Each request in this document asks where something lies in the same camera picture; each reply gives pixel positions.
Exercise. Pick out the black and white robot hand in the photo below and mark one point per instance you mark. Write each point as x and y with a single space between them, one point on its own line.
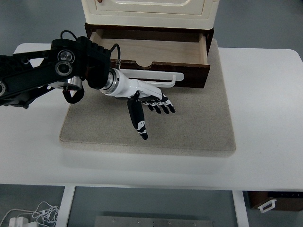
137 93

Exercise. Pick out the dark wooden drawer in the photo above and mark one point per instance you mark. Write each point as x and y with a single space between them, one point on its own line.
170 56

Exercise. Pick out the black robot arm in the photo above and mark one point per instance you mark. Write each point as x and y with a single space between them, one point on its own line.
29 75

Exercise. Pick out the dark wooden cabinet base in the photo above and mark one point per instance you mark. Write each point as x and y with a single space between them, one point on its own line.
153 33

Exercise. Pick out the cream upper cabinet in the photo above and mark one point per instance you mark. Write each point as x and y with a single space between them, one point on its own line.
185 14

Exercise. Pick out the beige fabric pad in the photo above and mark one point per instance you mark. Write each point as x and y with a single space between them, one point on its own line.
200 126

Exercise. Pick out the white charger plug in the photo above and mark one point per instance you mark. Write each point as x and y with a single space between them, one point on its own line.
18 222

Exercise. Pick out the white drawer handle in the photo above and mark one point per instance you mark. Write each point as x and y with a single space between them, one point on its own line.
155 78

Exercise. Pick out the white table leg frame left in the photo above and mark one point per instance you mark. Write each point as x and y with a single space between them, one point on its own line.
65 206

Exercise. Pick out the white table leg frame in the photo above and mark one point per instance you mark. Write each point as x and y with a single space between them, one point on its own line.
65 206
240 209

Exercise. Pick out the white table leg frame right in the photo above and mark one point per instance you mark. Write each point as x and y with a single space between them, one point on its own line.
240 209

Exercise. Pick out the brown box with white handle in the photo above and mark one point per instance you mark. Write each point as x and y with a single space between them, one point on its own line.
265 201

